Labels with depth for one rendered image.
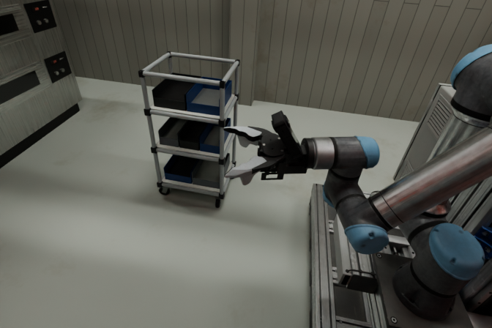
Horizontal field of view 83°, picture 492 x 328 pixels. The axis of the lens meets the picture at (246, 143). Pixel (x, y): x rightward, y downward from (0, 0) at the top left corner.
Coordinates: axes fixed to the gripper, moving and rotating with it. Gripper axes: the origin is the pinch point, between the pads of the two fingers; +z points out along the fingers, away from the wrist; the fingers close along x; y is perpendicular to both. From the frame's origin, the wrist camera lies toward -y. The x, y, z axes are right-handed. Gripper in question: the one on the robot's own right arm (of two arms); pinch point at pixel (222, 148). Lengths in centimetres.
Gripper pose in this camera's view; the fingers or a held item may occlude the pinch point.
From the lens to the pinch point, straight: 61.3
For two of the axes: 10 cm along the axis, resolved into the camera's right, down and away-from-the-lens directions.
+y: -0.4, 7.3, 6.8
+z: -10.0, 0.1, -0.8
